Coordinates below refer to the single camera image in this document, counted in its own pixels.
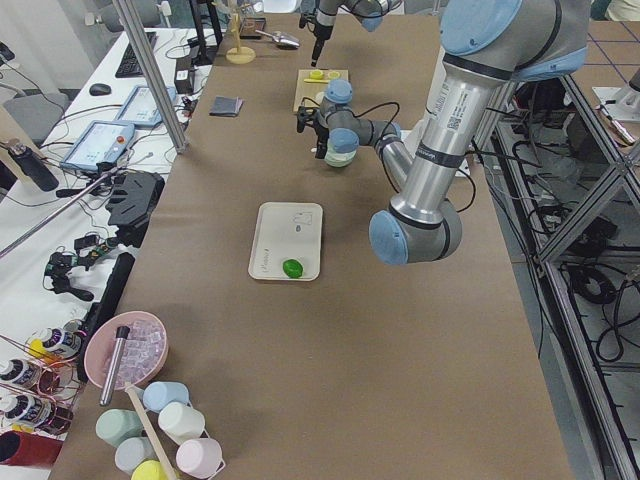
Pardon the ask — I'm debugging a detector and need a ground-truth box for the aluminium frame post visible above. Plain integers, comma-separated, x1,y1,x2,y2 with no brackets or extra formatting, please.
112,0,187,154

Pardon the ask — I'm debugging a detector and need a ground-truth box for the pink bowl with ice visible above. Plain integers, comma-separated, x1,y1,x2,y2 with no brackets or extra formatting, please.
83,311,169,390

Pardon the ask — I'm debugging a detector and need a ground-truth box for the pink mug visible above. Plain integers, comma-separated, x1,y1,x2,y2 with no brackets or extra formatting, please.
176,438,225,479

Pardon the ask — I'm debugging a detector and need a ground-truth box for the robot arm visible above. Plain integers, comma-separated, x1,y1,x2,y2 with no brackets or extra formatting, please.
299,0,402,67
297,0,590,265

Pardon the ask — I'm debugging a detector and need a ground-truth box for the metal scoop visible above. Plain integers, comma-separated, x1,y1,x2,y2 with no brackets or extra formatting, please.
257,30,300,50

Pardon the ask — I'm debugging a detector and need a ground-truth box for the grey folded cloth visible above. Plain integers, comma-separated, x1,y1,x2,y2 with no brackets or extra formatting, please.
209,96,244,117

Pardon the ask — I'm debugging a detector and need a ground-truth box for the green lime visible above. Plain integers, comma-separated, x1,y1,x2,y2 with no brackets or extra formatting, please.
282,258,304,279

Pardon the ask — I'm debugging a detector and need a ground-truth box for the wooden mug tree stand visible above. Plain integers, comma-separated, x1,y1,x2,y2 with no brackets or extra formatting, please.
215,1,256,65

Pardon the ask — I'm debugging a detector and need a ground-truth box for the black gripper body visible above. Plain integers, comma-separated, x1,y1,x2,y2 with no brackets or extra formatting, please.
296,106,329,159

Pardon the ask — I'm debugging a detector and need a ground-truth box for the black metal tube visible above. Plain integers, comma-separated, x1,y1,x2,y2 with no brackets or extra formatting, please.
99,326,130,407

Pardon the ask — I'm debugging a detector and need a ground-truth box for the blue mug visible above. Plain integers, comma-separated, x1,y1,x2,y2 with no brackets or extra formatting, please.
142,381,190,413

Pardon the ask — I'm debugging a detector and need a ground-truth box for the black keyboard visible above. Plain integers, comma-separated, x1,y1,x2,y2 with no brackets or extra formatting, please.
115,45,144,78

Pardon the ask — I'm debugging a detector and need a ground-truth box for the beige rabbit tray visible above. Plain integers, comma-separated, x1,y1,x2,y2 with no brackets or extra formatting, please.
248,202,323,282

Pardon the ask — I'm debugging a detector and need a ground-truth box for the yellow mug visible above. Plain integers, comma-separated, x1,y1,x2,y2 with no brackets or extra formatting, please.
131,459,168,480

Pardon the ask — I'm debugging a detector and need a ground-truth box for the white mug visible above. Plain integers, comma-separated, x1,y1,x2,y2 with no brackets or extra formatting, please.
158,402,206,445

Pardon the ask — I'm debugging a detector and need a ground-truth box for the green mug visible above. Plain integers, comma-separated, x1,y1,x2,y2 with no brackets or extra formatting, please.
95,409,143,448

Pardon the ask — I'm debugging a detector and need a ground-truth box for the mint green bowl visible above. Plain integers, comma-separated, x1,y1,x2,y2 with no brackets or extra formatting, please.
324,150,356,168

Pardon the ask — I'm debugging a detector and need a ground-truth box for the lower lemon slice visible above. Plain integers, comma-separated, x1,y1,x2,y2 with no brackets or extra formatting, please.
309,69,324,80

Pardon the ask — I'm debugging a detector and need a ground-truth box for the black computer mouse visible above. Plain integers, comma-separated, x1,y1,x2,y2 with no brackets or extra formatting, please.
89,83,112,96

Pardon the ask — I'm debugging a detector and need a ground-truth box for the teach pendant tablet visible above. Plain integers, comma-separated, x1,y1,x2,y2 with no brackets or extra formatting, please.
115,85,162,128
60,120,135,173

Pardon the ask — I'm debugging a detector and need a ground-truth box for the grey mug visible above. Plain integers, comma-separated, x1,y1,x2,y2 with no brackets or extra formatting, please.
114,437,157,475

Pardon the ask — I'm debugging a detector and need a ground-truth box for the wooden cutting board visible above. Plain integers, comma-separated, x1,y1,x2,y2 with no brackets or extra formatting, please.
292,68,349,113

